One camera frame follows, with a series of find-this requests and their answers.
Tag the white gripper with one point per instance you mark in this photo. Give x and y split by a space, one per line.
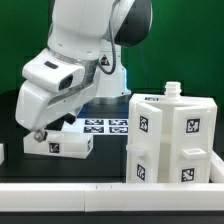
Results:
36 107

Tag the white cabinet body box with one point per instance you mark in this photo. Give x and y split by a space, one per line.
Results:
170 137

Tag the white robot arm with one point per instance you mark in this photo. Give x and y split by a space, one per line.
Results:
79 27

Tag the long white cabinet side piece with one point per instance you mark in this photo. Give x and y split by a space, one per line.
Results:
60 144

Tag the white left fence bar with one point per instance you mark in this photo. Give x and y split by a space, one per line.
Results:
1 154

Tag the white fence bar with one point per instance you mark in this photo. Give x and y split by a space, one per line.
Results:
217 171
94 197
1 154

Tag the white marker sheet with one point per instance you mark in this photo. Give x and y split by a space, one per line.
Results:
97 126

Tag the white front fence bar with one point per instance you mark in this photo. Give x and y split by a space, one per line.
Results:
94 197

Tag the white right fence bar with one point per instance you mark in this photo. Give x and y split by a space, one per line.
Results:
217 171

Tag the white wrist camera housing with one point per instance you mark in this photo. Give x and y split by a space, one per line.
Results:
52 74

